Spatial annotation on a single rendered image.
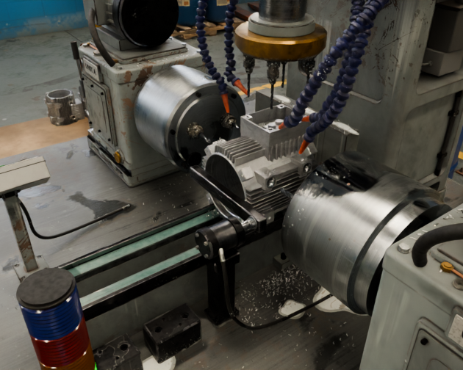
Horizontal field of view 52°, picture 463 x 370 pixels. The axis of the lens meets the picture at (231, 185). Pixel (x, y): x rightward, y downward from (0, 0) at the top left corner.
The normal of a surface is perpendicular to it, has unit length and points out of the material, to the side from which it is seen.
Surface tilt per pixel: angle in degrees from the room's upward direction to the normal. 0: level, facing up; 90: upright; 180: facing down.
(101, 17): 90
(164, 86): 32
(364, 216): 39
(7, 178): 52
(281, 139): 90
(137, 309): 90
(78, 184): 0
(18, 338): 0
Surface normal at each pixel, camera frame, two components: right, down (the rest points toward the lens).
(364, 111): -0.81, 0.32
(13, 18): 0.57, 0.44
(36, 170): 0.47, -0.17
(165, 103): -0.59, -0.34
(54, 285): 0.00, -0.84
